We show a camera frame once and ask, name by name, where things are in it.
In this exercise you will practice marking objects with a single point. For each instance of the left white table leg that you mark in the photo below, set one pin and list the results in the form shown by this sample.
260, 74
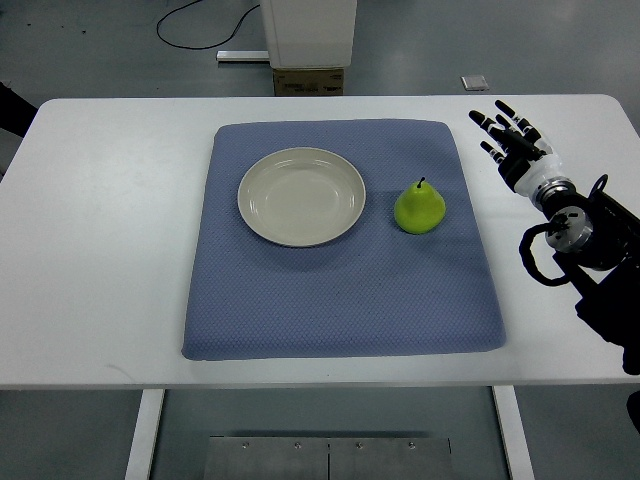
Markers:
146, 429

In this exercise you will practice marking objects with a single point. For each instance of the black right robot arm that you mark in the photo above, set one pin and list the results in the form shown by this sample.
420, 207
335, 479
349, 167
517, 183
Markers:
596, 246

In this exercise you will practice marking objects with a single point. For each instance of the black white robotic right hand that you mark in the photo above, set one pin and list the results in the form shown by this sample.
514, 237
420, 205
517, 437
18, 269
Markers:
525, 160

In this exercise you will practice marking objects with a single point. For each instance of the brown cardboard box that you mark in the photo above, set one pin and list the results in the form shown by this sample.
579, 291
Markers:
308, 82

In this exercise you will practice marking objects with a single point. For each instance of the dark object at left edge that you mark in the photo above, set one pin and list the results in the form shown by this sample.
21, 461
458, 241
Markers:
16, 113

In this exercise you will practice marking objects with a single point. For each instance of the white pedestal column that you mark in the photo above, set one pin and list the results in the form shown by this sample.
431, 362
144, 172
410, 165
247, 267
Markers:
309, 34

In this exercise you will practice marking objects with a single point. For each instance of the small grey floor plate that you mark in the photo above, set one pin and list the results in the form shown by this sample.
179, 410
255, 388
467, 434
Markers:
474, 83

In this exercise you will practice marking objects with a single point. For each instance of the blue textured mat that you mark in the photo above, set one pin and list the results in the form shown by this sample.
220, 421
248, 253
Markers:
376, 290

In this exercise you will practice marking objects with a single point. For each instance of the aluminium rail on floor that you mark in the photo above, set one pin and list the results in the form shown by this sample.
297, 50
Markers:
242, 56

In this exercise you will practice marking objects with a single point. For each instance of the green pear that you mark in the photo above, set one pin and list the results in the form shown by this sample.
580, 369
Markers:
420, 208

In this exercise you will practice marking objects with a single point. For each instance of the metal base plate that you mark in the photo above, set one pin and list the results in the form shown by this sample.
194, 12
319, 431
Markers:
328, 458

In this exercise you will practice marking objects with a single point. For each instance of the beige round plate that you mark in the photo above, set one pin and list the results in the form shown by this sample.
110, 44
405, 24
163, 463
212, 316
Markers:
301, 197

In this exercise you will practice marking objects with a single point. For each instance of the right white table leg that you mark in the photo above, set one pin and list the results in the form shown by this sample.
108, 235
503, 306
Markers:
512, 433

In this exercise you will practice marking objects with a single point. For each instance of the white table leg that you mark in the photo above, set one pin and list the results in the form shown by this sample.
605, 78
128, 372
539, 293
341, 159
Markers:
146, 429
512, 433

